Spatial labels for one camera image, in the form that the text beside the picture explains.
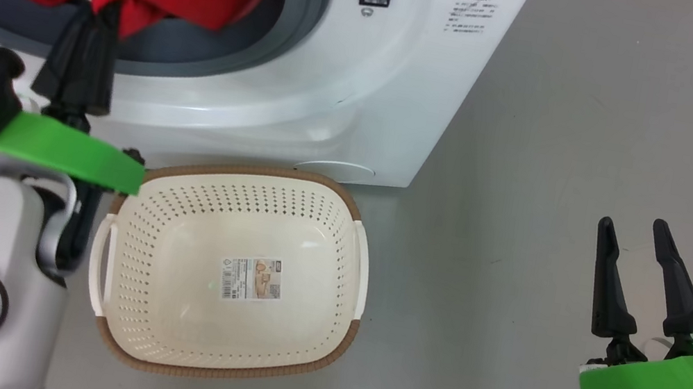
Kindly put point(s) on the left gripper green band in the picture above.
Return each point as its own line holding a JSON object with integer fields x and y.
{"x": 65, "y": 151}

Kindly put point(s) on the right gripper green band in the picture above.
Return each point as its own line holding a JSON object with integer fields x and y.
{"x": 660, "y": 384}

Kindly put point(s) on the cream perforated laundry basket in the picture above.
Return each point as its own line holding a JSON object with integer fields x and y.
{"x": 177, "y": 279}

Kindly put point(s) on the paper basket label sticker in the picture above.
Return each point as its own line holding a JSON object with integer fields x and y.
{"x": 251, "y": 279}

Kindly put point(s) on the white front-load washing machine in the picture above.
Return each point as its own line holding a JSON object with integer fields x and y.
{"x": 371, "y": 86}

